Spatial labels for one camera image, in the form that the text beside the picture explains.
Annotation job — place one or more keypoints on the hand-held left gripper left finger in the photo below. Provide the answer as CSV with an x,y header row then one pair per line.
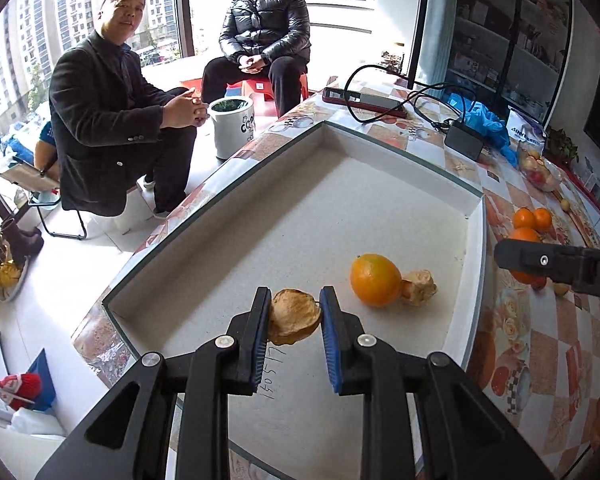
x,y
260,340

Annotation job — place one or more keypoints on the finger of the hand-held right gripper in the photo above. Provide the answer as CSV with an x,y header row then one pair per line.
x,y
530,257

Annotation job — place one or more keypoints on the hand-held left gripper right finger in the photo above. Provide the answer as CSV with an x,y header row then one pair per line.
x,y
330,340

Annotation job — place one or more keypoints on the bumpy-skinned orange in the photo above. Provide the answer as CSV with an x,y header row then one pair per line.
x,y
524,235

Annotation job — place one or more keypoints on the small red tomato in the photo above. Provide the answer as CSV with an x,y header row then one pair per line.
x,y
539,283

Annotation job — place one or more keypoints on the dried husk fruit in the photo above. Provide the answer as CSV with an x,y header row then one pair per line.
x,y
420,287
292,315

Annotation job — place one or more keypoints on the large smooth orange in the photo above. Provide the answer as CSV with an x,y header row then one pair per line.
x,y
375,280

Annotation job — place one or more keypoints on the white tray with grey sides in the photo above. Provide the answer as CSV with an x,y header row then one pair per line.
x,y
290,220

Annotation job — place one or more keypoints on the patterned tablecloth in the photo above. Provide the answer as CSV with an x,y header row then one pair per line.
x,y
545,340

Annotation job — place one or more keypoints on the glass fruit bowl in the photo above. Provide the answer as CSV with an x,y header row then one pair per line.
x,y
541,172

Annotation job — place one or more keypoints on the green potted plant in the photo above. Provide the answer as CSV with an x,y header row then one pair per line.
x,y
562,145

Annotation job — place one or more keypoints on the white printed bag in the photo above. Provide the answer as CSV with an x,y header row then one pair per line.
x,y
525,127

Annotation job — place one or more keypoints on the black charger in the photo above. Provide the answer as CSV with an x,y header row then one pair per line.
x,y
464,141

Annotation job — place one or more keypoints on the blue plastic bag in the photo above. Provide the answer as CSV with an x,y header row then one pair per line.
x,y
487,122

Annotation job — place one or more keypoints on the white bucket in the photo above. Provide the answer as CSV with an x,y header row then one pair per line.
x,y
231,127

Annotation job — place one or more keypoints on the glass display cabinet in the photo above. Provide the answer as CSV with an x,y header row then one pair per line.
x,y
510,25

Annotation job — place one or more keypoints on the folding chair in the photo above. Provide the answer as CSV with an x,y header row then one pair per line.
x,y
55,225

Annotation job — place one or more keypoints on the red knit hat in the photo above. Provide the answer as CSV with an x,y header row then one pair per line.
x,y
22,390

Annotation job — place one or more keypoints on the red plastic stool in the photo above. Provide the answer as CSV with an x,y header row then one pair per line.
x,y
252,87

